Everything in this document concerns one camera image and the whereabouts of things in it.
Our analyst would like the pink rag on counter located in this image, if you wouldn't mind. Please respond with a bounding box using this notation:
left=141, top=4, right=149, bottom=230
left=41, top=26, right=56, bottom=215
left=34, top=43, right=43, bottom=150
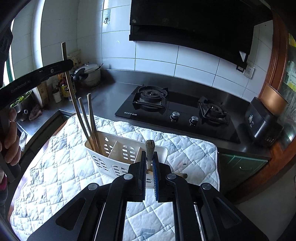
left=29, top=104, right=42, bottom=121

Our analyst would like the green wall hook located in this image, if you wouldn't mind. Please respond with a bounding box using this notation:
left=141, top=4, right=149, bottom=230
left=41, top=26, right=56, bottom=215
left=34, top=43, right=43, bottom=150
left=103, top=9, right=111, bottom=25

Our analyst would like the black gas stove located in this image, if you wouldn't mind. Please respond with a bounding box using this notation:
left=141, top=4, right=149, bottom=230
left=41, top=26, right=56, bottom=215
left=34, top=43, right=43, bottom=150
left=115, top=85, right=240, bottom=144

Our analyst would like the person's left hand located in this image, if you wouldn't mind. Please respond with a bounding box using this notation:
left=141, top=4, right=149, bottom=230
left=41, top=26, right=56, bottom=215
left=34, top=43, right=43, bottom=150
left=4, top=108, right=21, bottom=166

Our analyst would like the steel pressure cooker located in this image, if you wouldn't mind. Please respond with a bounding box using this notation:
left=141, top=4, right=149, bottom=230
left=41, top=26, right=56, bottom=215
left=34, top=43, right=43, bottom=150
left=73, top=64, right=103, bottom=87

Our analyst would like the white quilted cloth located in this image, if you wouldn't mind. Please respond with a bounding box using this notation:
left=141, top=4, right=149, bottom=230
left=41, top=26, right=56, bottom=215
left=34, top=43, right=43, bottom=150
left=10, top=116, right=220, bottom=240

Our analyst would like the black rice cooker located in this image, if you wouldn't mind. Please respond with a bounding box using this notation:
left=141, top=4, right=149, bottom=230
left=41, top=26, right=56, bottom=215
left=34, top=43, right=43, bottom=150
left=244, top=97, right=283, bottom=147

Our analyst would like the copper coloured pot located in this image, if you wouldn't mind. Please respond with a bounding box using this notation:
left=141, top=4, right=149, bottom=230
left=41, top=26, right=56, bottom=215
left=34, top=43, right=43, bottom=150
left=260, top=84, right=288, bottom=116

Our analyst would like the steel bowl with greens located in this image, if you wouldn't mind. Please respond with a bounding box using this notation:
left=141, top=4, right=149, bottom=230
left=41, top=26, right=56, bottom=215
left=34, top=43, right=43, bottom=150
left=11, top=90, right=34, bottom=121

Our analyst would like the white plastic utensil holder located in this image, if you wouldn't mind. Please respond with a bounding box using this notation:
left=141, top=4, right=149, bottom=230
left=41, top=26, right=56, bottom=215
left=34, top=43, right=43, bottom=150
left=85, top=130, right=170, bottom=179

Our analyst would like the wooden glass door cabinet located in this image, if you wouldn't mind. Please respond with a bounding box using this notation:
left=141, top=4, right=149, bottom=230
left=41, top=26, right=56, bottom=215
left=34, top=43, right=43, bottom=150
left=256, top=13, right=295, bottom=185

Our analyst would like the black range hood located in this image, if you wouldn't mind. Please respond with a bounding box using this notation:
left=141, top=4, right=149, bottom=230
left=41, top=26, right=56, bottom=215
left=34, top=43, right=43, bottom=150
left=129, top=0, right=273, bottom=70

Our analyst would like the small white jar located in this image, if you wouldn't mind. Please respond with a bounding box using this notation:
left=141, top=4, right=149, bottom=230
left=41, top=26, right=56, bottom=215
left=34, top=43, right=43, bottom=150
left=52, top=87, right=62, bottom=103

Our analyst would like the green cabinet drawer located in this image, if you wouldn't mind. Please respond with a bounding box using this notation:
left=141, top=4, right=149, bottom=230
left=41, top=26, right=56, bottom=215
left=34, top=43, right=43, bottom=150
left=219, top=154, right=268, bottom=184

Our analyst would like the white wall socket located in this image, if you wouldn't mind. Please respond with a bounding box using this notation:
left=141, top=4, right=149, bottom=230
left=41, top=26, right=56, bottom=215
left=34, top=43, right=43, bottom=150
left=243, top=65, right=255, bottom=79

